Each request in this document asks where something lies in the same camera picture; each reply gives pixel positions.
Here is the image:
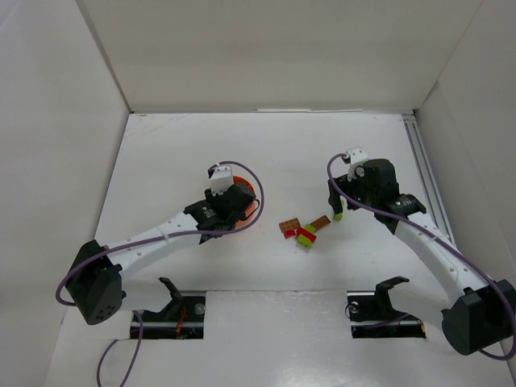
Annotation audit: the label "lime green long lego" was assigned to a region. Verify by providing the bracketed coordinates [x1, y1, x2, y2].
[332, 198, 347, 222]

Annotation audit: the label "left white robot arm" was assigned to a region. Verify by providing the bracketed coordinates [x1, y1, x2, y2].
[64, 182, 260, 326]

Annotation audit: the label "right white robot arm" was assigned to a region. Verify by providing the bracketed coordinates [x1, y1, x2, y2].
[328, 148, 515, 360]

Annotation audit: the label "brown upside-down lego plate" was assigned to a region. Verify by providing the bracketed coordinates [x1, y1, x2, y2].
[310, 215, 331, 232]

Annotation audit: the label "orange round divided container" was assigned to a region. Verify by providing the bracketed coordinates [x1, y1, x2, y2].
[233, 176, 259, 229]

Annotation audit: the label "red and lime lego stack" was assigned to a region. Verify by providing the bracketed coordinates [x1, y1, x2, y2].
[296, 224, 317, 249]

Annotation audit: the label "brown studded lego plate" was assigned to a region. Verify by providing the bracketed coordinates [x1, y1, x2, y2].
[279, 218, 301, 233]

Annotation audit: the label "red flat lego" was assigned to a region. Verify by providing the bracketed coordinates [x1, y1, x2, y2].
[284, 230, 297, 239]

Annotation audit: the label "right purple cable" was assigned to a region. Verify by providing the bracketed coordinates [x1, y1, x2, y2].
[326, 152, 516, 360]

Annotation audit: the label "purple cable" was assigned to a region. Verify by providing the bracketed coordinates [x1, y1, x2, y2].
[326, 152, 516, 360]
[55, 160, 265, 387]

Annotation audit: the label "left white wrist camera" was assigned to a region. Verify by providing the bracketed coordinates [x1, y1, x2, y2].
[208, 164, 234, 196]

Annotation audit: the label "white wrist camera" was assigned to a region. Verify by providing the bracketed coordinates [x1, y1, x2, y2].
[208, 164, 234, 196]
[343, 147, 369, 181]

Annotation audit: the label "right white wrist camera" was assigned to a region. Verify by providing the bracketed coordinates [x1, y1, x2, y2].
[343, 147, 369, 181]

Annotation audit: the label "aluminium rail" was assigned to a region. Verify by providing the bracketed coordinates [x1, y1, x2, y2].
[402, 114, 456, 247]

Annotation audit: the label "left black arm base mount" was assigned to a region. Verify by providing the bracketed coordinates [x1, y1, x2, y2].
[123, 277, 206, 340]

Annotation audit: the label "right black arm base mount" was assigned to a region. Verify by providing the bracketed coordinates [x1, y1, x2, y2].
[344, 277, 427, 339]

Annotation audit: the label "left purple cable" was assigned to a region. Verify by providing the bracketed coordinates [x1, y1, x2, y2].
[55, 160, 265, 387]

